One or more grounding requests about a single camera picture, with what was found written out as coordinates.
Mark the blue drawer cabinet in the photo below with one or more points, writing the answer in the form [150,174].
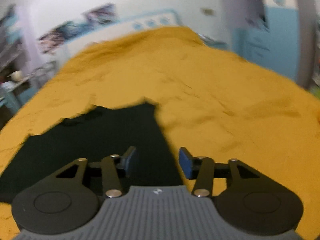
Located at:
[303,30]

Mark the black long-sleeve sweater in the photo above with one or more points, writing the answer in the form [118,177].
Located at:
[100,135]

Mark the white and blue desk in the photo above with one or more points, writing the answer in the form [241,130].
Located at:
[12,90]

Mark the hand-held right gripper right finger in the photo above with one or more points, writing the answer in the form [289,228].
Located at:
[186,162]

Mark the white and blue headboard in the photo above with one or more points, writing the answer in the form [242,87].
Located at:
[112,33]

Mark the yellow quilt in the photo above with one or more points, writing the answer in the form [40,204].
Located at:
[225,92]

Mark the colourful wall poster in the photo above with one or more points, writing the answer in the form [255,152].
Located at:
[60,36]
[100,15]

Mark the cream round plush toy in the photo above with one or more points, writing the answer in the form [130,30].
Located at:
[16,75]

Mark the light blue nightstand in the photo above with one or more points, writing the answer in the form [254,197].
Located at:
[255,50]

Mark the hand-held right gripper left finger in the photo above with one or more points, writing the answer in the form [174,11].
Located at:
[130,162]

